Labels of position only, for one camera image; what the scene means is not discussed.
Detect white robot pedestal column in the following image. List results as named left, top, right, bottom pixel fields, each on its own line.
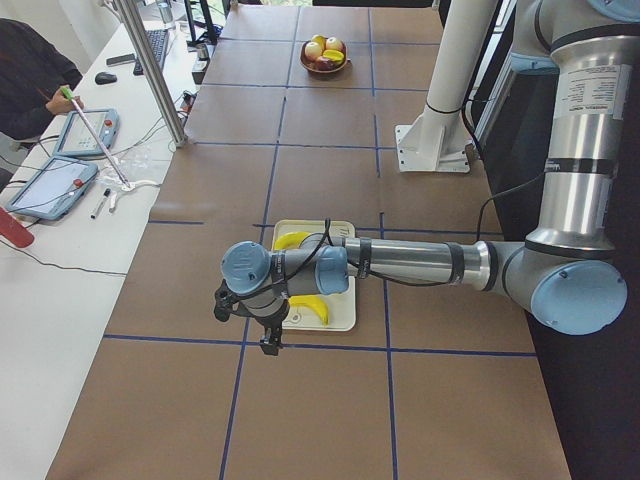
left=395, top=0, right=499, bottom=174

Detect small steel cup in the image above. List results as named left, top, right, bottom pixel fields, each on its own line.
left=196, top=43, right=210, bottom=61

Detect black computer mouse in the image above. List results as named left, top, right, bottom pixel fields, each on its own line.
left=94, top=72, right=118, bottom=85

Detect black keyboard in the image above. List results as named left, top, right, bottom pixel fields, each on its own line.
left=132, top=29, right=170, bottom=76

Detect black smartphone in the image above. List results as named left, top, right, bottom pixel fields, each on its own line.
left=105, top=53, right=136, bottom=67

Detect orange black connector board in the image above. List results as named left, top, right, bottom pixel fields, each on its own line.
left=180, top=91, right=197, bottom=114

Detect small yellow banana piece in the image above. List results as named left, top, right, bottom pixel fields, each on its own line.
left=323, top=49, right=345, bottom=63

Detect far teach pendant tablet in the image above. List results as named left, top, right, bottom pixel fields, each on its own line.
left=53, top=108, right=120, bottom=159

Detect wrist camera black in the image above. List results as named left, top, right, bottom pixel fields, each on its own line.
left=213, top=280, right=239, bottom=323

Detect teach pendant tablet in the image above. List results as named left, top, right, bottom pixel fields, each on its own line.
left=5, top=155, right=99, bottom=221
left=53, top=108, right=120, bottom=159

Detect aluminium frame post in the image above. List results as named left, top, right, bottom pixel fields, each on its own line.
left=115, top=0, right=187, bottom=148

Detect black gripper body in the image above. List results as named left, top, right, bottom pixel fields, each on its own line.
left=253, top=304, right=290, bottom=340

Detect near teach pendant tablet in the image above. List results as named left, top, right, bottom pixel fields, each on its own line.
left=5, top=155, right=99, bottom=221

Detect white bear print tray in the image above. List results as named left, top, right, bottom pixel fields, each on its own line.
left=272, top=220, right=356, bottom=332

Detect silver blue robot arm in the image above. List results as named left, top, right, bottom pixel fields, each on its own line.
left=213, top=1, right=639, bottom=355

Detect black marker pen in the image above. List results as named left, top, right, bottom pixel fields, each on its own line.
left=90, top=188, right=111, bottom=220

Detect dark red fruit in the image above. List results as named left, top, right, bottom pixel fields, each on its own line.
left=314, top=56, right=337, bottom=71

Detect seated person dark clothes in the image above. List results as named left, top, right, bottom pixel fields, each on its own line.
left=1, top=18, right=83, bottom=140

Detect brown wicker basket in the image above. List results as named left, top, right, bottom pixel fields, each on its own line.
left=300, top=41, right=349, bottom=74

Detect pink white peach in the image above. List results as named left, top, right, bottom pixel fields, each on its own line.
left=325, top=37, right=344, bottom=51
left=304, top=41, right=323, bottom=61

